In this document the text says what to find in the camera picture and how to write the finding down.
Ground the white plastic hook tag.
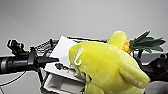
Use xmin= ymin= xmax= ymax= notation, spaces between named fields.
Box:
xmin=74 ymin=47 xmax=84 ymax=67

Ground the white box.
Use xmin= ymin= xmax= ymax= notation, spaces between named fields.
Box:
xmin=43 ymin=35 xmax=88 ymax=84

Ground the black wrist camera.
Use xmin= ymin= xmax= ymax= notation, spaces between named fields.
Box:
xmin=6 ymin=38 xmax=26 ymax=56

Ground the black wire shelf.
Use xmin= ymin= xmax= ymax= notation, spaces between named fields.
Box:
xmin=31 ymin=35 xmax=109 ymax=94

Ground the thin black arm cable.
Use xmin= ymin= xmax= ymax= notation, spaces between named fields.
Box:
xmin=0 ymin=70 xmax=28 ymax=88

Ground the yellow plush toy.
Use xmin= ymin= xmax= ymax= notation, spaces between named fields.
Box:
xmin=68 ymin=30 xmax=152 ymax=94

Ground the green plush piece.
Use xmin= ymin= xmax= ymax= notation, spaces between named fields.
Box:
xmin=129 ymin=30 xmax=167 ymax=54

